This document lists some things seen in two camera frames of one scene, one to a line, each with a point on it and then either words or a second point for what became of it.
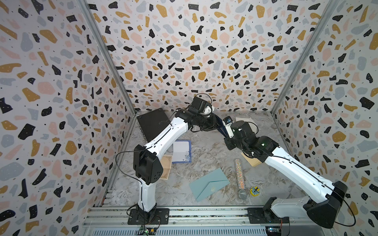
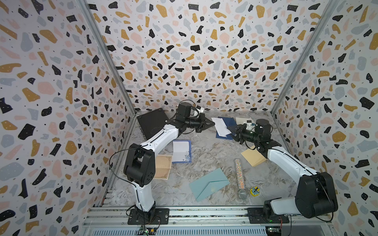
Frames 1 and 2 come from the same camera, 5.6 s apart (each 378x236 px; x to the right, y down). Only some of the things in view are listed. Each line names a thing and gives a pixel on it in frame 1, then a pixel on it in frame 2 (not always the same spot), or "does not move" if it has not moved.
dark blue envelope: x=222 y=128 -> x=229 y=122
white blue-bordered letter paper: x=181 y=152 does not move
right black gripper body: x=232 y=143 -> x=245 y=135
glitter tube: x=242 y=192 does not move
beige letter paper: x=166 y=162 does not move
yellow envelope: x=253 y=162 does not move
